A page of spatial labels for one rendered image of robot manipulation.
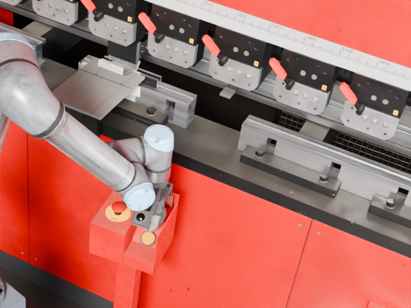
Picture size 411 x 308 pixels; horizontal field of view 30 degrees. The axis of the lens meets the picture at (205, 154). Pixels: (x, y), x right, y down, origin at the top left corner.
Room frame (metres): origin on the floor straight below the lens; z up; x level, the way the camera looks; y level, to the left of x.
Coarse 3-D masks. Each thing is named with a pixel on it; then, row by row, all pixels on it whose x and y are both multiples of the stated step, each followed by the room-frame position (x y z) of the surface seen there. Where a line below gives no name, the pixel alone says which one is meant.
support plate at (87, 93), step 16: (96, 64) 1.98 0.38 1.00; (80, 80) 1.88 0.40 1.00; (96, 80) 1.89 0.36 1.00; (112, 80) 1.91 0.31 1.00; (128, 80) 1.92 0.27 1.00; (64, 96) 1.78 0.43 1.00; (80, 96) 1.80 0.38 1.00; (96, 96) 1.81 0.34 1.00; (112, 96) 1.82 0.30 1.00; (96, 112) 1.73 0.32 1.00
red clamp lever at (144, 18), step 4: (140, 16) 1.90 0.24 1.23; (144, 16) 1.90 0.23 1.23; (140, 20) 1.90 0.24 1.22; (144, 20) 1.90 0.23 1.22; (148, 20) 1.90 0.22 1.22; (144, 24) 1.90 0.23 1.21; (148, 24) 1.89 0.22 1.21; (152, 24) 1.90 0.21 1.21; (148, 28) 1.89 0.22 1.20; (152, 28) 1.89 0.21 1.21; (152, 32) 1.89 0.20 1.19; (156, 32) 1.89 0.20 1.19; (156, 36) 1.89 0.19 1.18; (160, 36) 1.89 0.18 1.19; (164, 36) 1.90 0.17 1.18; (156, 40) 1.88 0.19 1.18; (160, 40) 1.88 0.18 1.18
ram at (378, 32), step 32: (160, 0) 1.93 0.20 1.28; (224, 0) 1.87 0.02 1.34; (256, 0) 1.84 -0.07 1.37; (288, 0) 1.81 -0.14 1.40; (320, 0) 1.78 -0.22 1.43; (352, 0) 1.76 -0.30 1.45; (384, 0) 1.73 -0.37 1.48; (256, 32) 1.83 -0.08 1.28; (320, 32) 1.78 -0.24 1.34; (352, 32) 1.75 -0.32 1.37; (384, 32) 1.73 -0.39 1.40; (352, 64) 1.74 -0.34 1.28
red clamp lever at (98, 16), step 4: (84, 0) 1.96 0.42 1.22; (88, 0) 1.97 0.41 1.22; (84, 4) 1.96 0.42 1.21; (88, 4) 1.96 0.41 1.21; (92, 4) 1.97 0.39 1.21; (88, 8) 1.96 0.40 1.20; (92, 8) 1.96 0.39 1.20; (92, 12) 1.96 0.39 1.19; (96, 12) 1.96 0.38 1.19; (96, 16) 1.94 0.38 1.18; (100, 16) 1.95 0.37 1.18; (96, 20) 1.94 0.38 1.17
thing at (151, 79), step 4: (104, 56) 2.03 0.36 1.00; (112, 60) 2.02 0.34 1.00; (140, 68) 2.00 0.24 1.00; (140, 72) 1.99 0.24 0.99; (144, 72) 1.99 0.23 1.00; (148, 72) 1.99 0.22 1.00; (148, 76) 1.96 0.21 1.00; (152, 76) 1.98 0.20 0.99; (156, 76) 1.97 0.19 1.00; (160, 76) 1.97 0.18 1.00; (144, 80) 1.96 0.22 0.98; (148, 80) 1.96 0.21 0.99; (152, 80) 1.95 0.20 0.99; (156, 80) 1.95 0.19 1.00; (160, 80) 1.97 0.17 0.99; (148, 84) 1.96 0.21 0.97; (152, 84) 1.95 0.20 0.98; (156, 84) 1.95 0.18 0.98; (156, 88) 1.95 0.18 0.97
